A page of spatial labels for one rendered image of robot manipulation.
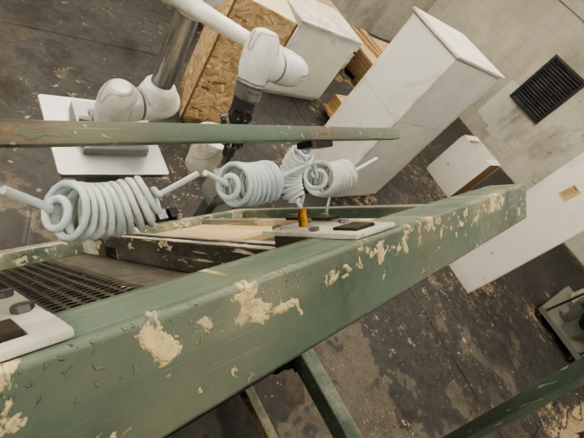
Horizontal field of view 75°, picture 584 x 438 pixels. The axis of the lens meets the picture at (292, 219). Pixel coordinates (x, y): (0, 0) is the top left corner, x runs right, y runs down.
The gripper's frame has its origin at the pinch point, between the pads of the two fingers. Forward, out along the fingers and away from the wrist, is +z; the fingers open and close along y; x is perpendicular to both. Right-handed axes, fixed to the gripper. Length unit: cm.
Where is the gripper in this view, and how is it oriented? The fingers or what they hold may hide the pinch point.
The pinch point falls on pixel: (227, 155)
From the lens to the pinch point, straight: 134.0
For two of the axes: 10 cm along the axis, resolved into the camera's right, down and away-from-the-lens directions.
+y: 8.1, 0.6, 5.8
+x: -4.6, -5.5, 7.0
